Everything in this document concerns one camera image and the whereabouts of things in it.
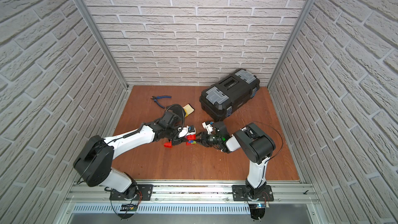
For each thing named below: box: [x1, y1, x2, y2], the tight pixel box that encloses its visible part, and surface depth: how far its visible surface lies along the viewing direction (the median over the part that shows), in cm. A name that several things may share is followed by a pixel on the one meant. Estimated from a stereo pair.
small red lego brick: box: [163, 140, 173, 149], surface depth 89 cm
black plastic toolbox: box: [199, 68, 261, 121], surface depth 97 cm
